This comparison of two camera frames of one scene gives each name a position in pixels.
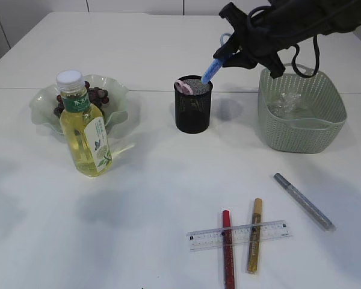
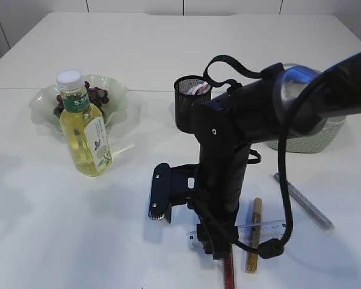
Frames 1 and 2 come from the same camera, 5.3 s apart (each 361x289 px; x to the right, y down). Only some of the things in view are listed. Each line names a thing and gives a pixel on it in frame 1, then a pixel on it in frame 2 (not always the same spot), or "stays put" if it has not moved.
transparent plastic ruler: (231, 236) stays put
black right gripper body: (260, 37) to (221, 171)
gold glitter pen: (253, 256) stays put
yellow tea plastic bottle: (85, 130) stays put
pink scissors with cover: (183, 87) to (201, 89)
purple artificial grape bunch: (97, 97) stays put
